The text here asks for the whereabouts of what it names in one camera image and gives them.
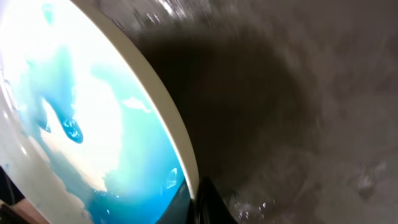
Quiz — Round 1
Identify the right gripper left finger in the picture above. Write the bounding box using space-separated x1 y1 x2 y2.
156 181 191 224

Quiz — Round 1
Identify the brown serving tray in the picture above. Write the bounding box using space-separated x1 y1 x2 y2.
93 0 397 223

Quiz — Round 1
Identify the white plate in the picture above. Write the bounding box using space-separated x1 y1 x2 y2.
1 1 198 223

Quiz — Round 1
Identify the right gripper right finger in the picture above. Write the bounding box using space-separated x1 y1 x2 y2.
197 177 237 224

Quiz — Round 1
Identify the black water basin tray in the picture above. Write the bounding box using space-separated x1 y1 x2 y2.
1 169 49 224

